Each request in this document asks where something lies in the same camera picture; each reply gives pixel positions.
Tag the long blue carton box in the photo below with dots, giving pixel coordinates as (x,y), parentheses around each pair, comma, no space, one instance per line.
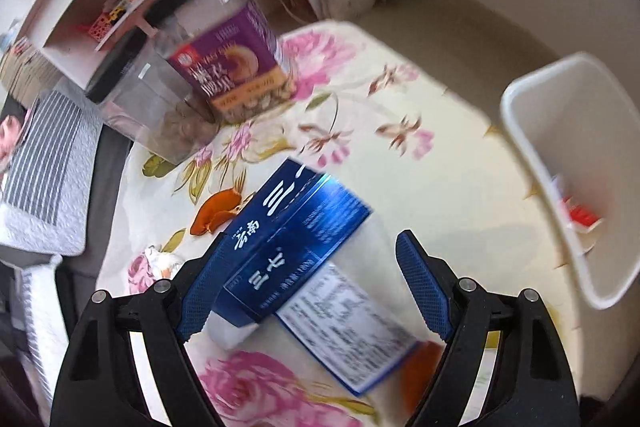
(292,225)

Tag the clear jar black lid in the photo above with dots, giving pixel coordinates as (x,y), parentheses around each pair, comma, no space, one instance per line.
(142,97)

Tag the small blue label box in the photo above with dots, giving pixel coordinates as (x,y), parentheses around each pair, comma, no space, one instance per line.
(345,330)

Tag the floral tablecloth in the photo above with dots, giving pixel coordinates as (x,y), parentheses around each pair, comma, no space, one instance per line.
(418,156)

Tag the orange peel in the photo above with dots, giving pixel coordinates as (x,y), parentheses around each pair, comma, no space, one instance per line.
(220,208)

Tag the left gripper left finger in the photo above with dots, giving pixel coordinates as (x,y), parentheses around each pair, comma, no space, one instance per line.
(98,384)

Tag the grey striped sofa cushion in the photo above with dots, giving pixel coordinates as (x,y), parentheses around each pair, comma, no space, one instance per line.
(46,189)

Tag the white printed paper cup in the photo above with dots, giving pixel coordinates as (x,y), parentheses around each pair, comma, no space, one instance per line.
(480,376)

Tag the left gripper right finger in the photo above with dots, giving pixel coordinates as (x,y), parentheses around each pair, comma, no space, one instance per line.
(531,384)

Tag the purple label nut jar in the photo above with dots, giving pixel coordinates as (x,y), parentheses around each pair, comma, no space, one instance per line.
(228,53)

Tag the red instant noodle bowl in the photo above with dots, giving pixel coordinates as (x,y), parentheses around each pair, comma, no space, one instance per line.
(582,219)

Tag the white plastic trash bin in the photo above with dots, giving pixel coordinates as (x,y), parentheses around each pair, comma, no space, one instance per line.
(574,118)

